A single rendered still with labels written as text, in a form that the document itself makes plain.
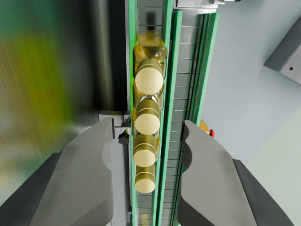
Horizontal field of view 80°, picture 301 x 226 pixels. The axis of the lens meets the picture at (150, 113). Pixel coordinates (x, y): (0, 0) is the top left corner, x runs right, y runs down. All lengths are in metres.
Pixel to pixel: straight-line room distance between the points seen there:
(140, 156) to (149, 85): 0.11
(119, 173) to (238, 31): 0.62
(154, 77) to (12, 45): 0.14
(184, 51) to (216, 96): 0.27
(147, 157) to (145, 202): 0.56
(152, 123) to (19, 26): 0.17
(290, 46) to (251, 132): 0.34
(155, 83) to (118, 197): 0.65
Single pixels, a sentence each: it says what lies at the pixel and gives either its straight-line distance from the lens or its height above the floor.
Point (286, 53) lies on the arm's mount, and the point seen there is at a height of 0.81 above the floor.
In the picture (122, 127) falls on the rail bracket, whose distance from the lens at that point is 0.48.
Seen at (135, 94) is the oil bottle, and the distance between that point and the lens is 0.30.
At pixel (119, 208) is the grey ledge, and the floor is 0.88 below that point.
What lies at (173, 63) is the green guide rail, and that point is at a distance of 0.41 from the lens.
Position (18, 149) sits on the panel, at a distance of 0.22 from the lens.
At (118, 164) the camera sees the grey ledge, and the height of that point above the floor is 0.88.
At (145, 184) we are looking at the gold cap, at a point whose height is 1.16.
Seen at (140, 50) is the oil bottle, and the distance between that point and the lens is 0.28.
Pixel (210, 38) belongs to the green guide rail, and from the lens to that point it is 0.42.
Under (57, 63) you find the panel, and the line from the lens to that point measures 0.28.
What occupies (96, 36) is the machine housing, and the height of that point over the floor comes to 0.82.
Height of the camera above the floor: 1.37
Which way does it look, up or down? 62 degrees down
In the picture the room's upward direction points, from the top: 180 degrees counter-clockwise
